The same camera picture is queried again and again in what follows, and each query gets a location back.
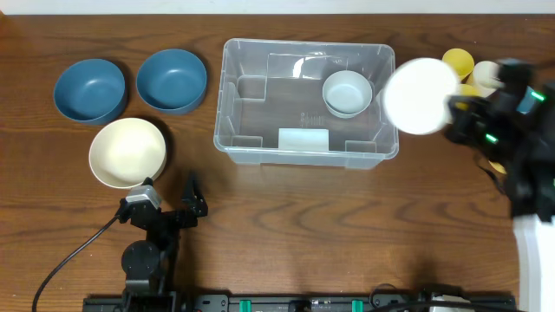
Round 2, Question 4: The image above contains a yellow plastic cup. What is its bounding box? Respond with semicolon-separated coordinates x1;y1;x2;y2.
455;84;480;110
441;48;474;81

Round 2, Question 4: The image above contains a cream plastic cup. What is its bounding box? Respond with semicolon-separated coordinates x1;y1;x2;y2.
467;61;502;97

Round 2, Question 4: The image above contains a small white bowl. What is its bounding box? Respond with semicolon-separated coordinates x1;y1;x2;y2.
382;58;460;135

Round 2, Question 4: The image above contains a small grey bowl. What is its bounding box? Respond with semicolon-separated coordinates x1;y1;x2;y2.
322;70;375;119

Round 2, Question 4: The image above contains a light blue plastic cup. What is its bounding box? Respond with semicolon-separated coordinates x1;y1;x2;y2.
517;87;536;114

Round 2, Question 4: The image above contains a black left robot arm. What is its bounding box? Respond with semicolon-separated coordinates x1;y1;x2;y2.
117;173;208;295

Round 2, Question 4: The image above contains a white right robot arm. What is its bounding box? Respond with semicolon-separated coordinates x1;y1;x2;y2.
445;59;554;311

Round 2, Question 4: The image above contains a clear plastic storage container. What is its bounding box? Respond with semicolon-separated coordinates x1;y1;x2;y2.
213;38;399;169

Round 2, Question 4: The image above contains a large cream bowl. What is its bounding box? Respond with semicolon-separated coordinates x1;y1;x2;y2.
88;118;167;189

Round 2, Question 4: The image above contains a right dark blue bowl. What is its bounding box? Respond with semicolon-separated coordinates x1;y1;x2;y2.
135;49;208;115

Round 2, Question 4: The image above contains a dark blue bowl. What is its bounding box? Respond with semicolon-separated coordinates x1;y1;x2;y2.
53;59;127;125
135;49;208;115

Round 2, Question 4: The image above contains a left dark blue bowl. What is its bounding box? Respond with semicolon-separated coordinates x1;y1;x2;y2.
53;59;127;125

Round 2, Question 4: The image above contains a black mounting rail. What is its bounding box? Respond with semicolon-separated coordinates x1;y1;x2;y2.
82;292;517;312

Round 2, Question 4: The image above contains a black left camera cable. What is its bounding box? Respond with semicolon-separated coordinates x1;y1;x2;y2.
31;215;121;312

